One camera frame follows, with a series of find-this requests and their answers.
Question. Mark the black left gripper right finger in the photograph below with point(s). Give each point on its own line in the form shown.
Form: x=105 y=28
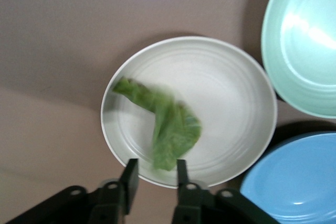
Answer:
x=183 y=195

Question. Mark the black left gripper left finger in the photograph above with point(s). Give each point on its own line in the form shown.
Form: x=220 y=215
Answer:
x=131 y=182

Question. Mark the green lettuce leaf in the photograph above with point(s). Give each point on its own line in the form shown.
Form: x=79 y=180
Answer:
x=170 y=129

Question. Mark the white plate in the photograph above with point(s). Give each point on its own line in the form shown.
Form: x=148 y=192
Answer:
x=225 y=98

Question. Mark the blue plate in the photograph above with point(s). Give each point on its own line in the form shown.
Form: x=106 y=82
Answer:
x=296 y=176

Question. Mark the mint green plate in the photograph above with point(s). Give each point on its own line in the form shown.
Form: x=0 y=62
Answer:
x=304 y=37

